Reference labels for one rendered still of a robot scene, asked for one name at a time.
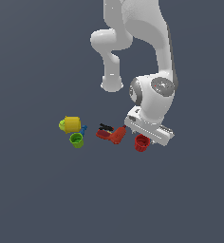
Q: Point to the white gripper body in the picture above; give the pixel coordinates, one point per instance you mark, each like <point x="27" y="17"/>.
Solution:
<point x="147" y="128"/>

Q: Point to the red cup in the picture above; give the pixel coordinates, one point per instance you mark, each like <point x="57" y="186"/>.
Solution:
<point x="141" y="143"/>

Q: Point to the red power drill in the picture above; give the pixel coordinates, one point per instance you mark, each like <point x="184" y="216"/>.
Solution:
<point x="116" y="135"/>

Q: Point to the black clamp tool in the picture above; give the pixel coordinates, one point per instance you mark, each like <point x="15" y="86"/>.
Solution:
<point x="106" y="127"/>

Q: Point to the green cup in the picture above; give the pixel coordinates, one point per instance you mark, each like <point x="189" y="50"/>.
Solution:
<point x="76" y="140"/>

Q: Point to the yellow cup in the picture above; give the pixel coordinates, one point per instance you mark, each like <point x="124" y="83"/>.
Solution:
<point x="72" y="124"/>

